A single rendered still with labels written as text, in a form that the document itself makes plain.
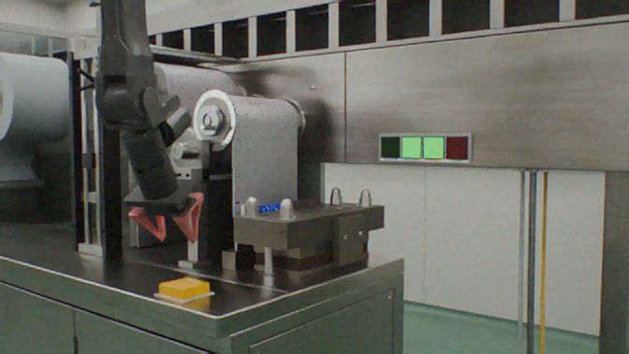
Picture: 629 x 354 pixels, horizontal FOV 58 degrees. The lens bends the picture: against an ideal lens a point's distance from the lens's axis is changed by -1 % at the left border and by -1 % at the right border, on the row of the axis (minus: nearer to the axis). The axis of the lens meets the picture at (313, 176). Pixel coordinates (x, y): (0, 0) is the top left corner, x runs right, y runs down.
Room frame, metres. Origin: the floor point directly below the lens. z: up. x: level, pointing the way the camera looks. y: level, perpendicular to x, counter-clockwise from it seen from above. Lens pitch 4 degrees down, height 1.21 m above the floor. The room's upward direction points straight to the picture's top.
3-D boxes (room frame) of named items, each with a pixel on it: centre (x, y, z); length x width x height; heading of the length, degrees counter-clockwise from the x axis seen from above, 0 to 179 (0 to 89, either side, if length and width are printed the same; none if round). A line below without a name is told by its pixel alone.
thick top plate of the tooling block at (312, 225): (1.42, 0.00, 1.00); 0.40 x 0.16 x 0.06; 142
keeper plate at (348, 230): (1.37, -0.09, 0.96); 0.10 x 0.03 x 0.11; 142
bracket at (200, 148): (1.39, 0.29, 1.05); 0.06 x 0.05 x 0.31; 142
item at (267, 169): (1.46, 0.12, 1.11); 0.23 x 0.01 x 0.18; 142
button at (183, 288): (1.12, 0.25, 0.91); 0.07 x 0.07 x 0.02; 52
